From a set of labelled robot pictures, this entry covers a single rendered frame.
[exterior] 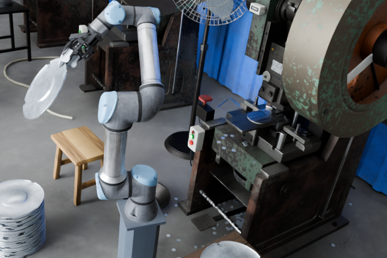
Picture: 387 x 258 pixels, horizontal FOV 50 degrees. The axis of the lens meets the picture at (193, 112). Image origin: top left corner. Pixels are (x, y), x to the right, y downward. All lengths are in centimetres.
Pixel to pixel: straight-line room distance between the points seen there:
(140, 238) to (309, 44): 112
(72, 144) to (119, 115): 113
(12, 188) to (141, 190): 82
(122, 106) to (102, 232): 115
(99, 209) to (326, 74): 164
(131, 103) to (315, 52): 68
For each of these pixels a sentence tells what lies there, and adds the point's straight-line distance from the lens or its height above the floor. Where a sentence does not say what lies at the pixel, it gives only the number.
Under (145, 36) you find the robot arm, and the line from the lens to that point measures 165.
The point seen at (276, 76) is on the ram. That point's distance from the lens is 210.
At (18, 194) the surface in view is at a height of 29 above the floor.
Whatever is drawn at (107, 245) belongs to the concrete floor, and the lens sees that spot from 243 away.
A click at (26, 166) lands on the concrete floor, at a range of 300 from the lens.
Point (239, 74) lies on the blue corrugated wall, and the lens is 412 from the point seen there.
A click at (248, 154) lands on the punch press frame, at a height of 64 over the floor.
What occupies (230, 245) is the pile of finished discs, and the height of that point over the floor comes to 40.
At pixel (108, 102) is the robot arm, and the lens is 149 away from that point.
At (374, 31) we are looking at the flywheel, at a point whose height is 138.
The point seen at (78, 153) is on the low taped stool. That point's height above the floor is 33.
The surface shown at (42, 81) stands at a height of 96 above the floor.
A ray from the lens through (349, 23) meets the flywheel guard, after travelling 152.
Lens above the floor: 177
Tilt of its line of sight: 28 degrees down
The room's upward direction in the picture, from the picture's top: 9 degrees clockwise
